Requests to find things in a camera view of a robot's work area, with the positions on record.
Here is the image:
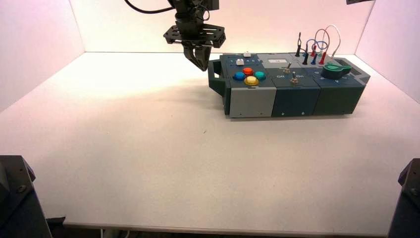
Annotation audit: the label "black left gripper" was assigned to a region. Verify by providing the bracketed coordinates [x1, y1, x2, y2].
[163, 13, 227, 72]

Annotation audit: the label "grey and teal control box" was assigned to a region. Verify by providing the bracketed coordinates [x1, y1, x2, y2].
[208, 52, 371, 119]

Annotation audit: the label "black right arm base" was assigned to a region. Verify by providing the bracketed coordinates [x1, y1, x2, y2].
[388, 158, 420, 238]

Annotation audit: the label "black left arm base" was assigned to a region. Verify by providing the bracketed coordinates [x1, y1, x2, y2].
[0, 155, 53, 238]

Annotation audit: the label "black table clamp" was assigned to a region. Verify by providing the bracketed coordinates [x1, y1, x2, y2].
[46, 216, 66, 227]

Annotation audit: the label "white jumper cable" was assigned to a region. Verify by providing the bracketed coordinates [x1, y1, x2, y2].
[323, 24, 342, 60]

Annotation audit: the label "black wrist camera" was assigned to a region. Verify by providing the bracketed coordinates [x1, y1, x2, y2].
[197, 0, 220, 11]

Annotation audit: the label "red jumper cable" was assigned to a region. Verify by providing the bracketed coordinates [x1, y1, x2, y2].
[310, 28, 331, 65]

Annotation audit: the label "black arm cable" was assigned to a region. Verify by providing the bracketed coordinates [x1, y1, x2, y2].
[124, 0, 174, 15]

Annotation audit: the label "blue jumper cable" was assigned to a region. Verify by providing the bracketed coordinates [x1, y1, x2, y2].
[305, 39, 329, 65]

